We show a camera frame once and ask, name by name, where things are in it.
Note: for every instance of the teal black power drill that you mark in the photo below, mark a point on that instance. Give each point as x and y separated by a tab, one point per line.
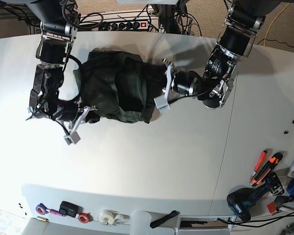
243	199

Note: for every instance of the clear tape roll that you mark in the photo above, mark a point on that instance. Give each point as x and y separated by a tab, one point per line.
121	219

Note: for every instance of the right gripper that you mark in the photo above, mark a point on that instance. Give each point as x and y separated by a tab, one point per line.
72	112

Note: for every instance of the black strap handle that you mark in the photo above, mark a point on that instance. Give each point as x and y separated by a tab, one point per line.
158	222

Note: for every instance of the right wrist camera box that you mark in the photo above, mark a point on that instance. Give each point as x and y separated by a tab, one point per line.
72	138

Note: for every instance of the black action camera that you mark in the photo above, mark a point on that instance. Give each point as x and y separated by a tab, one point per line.
68	209

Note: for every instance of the red square tag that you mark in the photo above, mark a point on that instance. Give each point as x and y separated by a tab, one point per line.
271	208

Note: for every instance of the white tape roll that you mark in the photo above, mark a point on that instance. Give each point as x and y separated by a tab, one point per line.
106	217

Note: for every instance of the purple tape roll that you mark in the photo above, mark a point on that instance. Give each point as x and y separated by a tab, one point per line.
41	209

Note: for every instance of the black power strip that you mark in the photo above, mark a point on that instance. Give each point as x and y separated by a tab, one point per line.
123	26

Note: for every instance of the red tape roll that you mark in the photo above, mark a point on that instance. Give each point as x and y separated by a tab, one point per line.
84	218

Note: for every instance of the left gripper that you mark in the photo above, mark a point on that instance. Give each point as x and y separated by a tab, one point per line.
186	83

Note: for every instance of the brass cartridge piece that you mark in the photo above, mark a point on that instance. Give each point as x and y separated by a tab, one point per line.
42	219

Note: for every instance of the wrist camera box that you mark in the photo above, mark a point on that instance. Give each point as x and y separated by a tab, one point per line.
162	104
72	138

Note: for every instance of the white tray with black items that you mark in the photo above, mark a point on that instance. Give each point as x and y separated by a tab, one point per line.
201	223

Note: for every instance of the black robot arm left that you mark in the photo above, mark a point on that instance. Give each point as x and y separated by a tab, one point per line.
235	41

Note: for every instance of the dark green t-shirt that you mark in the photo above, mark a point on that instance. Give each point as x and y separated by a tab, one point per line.
121	86

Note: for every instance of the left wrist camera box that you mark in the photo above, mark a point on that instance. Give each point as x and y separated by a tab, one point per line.
162	104

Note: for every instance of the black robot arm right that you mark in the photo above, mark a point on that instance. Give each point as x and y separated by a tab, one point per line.
59	24

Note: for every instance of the orange black utility knife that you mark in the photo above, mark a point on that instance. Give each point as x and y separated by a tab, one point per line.
267	168

